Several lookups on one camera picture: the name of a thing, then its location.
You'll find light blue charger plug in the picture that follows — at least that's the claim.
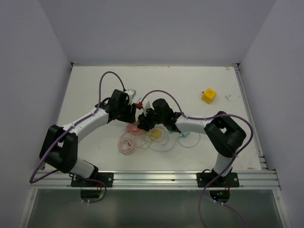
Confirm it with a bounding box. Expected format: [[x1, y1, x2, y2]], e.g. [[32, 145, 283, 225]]
[[180, 131, 190, 138]]

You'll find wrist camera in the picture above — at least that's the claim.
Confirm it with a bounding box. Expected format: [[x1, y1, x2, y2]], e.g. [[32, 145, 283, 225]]
[[136, 97, 151, 115], [125, 89, 136, 105]]

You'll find light blue cable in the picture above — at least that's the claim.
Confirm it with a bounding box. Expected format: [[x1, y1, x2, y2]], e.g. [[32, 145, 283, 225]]
[[148, 129, 202, 152]]

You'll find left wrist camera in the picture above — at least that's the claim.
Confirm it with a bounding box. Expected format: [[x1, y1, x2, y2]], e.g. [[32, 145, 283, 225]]
[[125, 89, 136, 105]]

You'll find pink cable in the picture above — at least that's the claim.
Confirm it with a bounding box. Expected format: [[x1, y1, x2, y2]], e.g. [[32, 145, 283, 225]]
[[118, 133, 137, 155]]

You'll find yellow cube socket adapter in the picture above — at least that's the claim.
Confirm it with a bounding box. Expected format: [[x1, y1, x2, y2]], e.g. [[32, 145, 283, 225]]
[[201, 88, 217, 104]]

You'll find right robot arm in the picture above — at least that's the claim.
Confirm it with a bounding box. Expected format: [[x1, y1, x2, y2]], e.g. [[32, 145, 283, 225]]
[[137, 98, 247, 187]]

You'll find yellow charger plug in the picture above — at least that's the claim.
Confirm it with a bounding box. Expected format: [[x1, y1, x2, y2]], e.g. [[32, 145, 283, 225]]
[[151, 129, 162, 139]]

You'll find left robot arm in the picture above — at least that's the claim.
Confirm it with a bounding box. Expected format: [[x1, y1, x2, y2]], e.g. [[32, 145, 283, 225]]
[[31, 89, 136, 188]]

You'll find left black mount plate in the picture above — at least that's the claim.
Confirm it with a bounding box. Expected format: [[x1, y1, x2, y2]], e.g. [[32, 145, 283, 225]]
[[69, 171, 114, 188]]

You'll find right black mount plate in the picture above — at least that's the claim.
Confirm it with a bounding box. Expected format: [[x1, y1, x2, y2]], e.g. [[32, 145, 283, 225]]
[[196, 170, 240, 188]]

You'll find black mount plate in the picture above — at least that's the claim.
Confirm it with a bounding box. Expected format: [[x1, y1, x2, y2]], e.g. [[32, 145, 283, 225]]
[[196, 170, 240, 188], [69, 171, 114, 188]]

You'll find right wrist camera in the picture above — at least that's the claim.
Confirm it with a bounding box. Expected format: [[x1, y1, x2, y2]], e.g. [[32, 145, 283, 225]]
[[136, 97, 151, 115]]

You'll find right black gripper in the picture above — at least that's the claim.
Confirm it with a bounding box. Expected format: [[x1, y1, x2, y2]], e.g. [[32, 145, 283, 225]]
[[138, 105, 165, 132]]

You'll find pink socket adapter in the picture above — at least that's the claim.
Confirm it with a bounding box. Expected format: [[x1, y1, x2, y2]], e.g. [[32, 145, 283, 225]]
[[126, 125, 141, 133]]

